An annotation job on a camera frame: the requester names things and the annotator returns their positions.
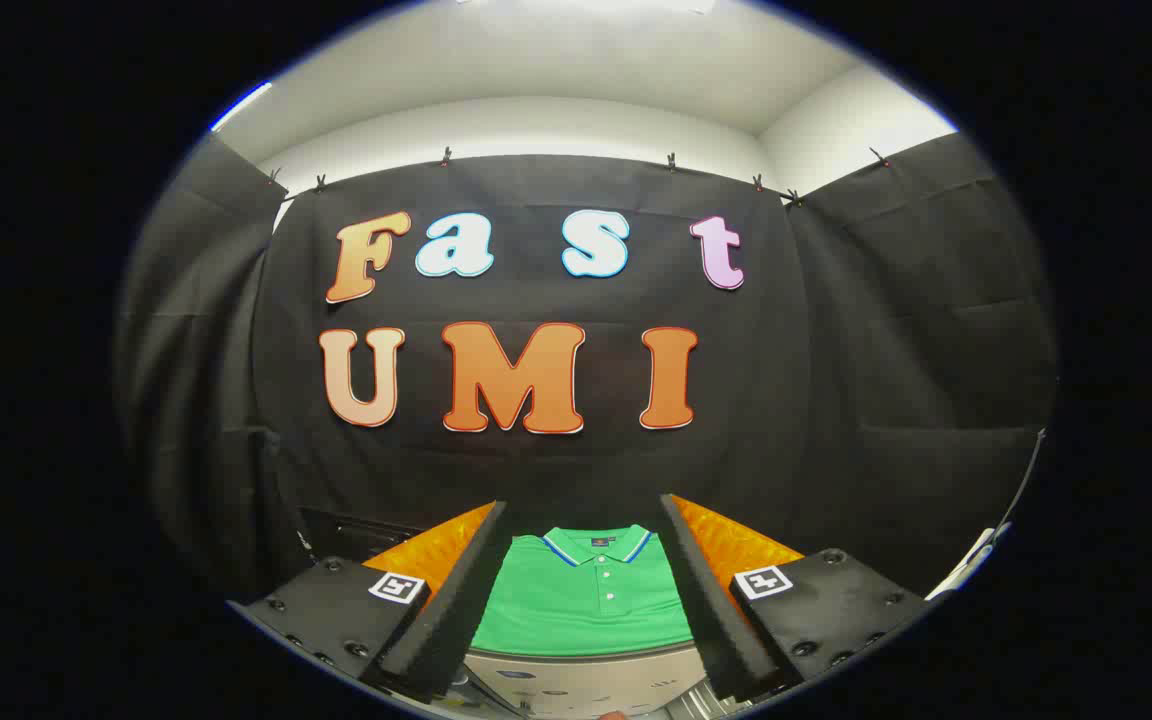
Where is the printed white paper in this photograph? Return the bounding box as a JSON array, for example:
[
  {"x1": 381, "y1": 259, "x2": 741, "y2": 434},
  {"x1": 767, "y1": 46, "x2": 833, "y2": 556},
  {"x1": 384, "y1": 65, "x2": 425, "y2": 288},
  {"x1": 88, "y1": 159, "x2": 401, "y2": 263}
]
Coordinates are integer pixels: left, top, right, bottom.
[{"x1": 926, "y1": 522, "x2": 1012, "y2": 601}]

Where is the green polo shirt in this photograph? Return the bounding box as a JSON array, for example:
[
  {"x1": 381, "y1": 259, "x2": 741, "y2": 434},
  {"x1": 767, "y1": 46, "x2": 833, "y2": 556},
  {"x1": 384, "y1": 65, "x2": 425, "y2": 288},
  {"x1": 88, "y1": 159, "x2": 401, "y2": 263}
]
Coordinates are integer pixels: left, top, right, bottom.
[{"x1": 469, "y1": 525, "x2": 697, "y2": 658}]

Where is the ceiling strip light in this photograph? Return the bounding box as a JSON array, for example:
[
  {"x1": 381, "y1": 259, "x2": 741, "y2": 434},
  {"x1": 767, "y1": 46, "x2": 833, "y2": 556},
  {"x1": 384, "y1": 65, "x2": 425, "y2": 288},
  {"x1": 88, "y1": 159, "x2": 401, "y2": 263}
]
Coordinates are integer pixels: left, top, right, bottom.
[{"x1": 211, "y1": 80, "x2": 274, "y2": 133}]

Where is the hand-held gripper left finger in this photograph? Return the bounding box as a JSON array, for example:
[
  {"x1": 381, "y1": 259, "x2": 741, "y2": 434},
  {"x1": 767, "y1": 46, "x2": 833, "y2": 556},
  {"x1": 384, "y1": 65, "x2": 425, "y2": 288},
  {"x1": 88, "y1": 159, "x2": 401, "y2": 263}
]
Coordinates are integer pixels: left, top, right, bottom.
[{"x1": 231, "y1": 500, "x2": 512, "y2": 701}]

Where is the thin black cable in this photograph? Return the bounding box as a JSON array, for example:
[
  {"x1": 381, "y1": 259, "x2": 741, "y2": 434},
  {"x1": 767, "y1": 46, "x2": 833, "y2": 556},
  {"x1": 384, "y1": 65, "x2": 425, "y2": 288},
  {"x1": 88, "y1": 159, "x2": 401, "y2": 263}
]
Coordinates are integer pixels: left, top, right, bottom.
[{"x1": 991, "y1": 428, "x2": 1049, "y2": 536}]

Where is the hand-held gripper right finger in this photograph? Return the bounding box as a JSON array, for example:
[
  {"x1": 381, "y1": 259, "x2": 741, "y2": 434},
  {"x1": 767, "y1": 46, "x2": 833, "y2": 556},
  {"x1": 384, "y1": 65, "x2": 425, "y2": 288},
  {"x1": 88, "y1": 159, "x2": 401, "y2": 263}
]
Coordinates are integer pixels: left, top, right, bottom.
[{"x1": 658, "y1": 493, "x2": 937, "y2": 703}]

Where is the black backdrop cloth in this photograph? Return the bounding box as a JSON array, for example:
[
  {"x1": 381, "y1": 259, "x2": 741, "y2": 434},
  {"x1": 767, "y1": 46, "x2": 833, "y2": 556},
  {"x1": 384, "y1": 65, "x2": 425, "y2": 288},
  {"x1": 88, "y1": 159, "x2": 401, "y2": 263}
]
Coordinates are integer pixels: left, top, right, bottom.
[{"x1": 114, "y1": 130, "x2": 1059, "y2": 601}]

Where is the row of black clips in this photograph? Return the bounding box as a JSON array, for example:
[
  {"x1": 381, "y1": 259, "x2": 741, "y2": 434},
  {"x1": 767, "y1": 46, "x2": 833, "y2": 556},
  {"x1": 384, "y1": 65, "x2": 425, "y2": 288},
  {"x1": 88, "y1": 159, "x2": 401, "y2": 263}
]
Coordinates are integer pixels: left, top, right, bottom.
[{"x1": 266, "y1": 145, "x2": 894, "y2": 209}]

